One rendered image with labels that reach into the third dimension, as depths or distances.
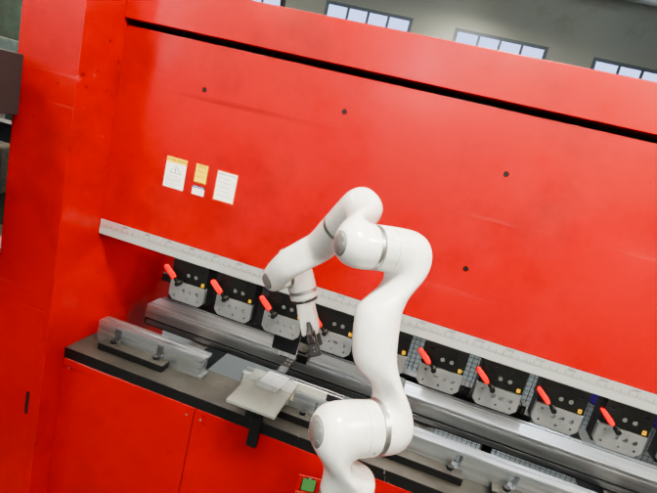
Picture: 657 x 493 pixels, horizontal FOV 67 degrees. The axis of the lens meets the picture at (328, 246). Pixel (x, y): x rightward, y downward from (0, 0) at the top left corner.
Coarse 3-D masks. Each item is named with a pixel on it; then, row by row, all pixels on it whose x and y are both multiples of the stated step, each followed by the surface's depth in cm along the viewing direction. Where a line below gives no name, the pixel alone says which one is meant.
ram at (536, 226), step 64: (128, 64) 184; (192, 64) 178; (256, 64) 172; (128, 128) 188; (192, 128) 182; (256, 128) 176; (320, 128) 170; (384, 128) 164; (448, 128) 159; (512, 128) 155; (576, 128) 150; (128, 192) 193; (256, 192) 180; (320, 192) 174; (384, 192) 168; (448, 192) 163; (512, 192) 158; (576, 192) 153; (640, 192) 149; (192, 256) 191; (256, 256) 184; (448, 256) 166; (512, 256) 161; (576, 256) 156; (640, 256) 152; (448, 320) 170; (512, 320) 165; (576, 320) 160; (640, 320) 155; (576, 384) 163; (640, 384) 158
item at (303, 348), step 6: (300, 342) 218; (300, 348) 212; (306, 348) 214; (300, 354) 210; (306, 354) 211; (288, 360) 206; (294, 360) 207; (300, 360) 210; (306, 360) 209; (282, 366) 200; (288, 366) 201; (282, 372) 196
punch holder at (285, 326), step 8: (272, 296) 185; (280, 296) 184; (288, 296) 183; (272, 304) 185; (280, 304) 185; (288, 304) 184; (264, 312) 186; (280, 312) 185; (288, 312) 184; (296, 312) 183; (264, 320) 187; (272, 320) 186; (280, 320) 185; (288, 320) 184; (296, 320) 184; (264, 328) 188; (272, 328) 187; (280, 328) 186; (288, 328) 185; (296, 328) 184; (288, 336) 186; (296, 336) 185
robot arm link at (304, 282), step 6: (312, 270) 146; (300, 276) 143; (306, 276) 144; (312, 276) 146; (294, 282) 142; (300, 282) 143; (306, 282) 144; (312, 282) 145; (288, 288) 145; (294, 288) 144; (300, 288) 143; (306, 288) 144; (312, 288) 145
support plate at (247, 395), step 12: (252, 372) 191; (264, 372) 193; (252, 384) 182; (288, 384) 188; (240, 396) 173; (252, 396) 175; (264, 396) 177; (276, 396) 178; (288, 396) 180; (252, 408) 168; (264, 408) 170; (276, 408) 171
